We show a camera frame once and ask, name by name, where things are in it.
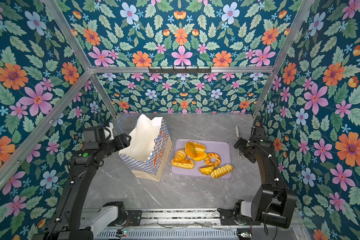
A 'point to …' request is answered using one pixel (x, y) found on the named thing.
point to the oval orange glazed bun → (199, 156)
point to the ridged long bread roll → (220, 171)
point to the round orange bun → (190, 149)
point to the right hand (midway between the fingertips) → (241, 148)
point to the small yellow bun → (207, 169)
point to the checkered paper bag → (150, 146)
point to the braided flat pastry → (187, 164)
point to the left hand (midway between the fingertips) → (126, 135)
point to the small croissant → (180, 155)
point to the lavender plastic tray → (221, 147)
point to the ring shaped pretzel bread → (210, 155)
